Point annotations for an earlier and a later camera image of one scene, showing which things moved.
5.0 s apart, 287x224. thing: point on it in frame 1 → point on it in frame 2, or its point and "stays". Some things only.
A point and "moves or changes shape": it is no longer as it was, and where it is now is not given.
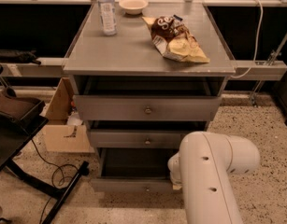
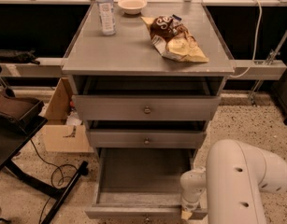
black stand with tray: [16, 120] stays
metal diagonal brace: [273, 57] stays
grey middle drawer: [139, 138] stays
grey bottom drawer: [133, 170] moves or changes shape
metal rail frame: [244, 71] stays
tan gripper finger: [176, 187] → [186, 215]
